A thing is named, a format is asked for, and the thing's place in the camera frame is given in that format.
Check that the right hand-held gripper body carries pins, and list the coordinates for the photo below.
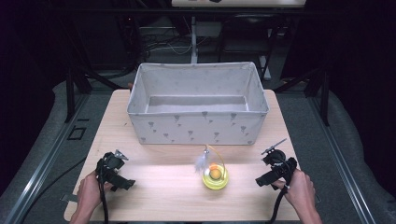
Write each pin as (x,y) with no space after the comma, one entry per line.
(277,163)

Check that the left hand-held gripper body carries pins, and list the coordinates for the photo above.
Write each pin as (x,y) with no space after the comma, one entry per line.
(109,163)

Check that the yellow feather cat toy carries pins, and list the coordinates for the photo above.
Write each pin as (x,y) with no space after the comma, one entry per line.
(215,183)

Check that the patterned grey fabric storage box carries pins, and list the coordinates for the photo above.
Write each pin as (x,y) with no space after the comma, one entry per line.
(199,129)

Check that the person's right hand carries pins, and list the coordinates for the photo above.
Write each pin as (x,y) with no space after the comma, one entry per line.
(300,189)

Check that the person's left hand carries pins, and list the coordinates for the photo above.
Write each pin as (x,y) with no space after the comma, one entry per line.
(88,193)

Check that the grey tape strip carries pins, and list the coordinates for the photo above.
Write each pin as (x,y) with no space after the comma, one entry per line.
(69,198)

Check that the black metal stand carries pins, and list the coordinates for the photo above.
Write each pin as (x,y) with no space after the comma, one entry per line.
(71,93)
(325,96)

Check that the white metal pole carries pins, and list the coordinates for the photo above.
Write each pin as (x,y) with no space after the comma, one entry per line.
(194,40)

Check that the white desk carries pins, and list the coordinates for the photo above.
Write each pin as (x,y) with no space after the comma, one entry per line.
(239,2)

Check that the aluminium floor rail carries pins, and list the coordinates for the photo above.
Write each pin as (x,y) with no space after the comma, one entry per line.
(341,168)
(40,168)

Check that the black metal frame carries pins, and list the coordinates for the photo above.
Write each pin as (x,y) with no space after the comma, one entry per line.
(246,37)

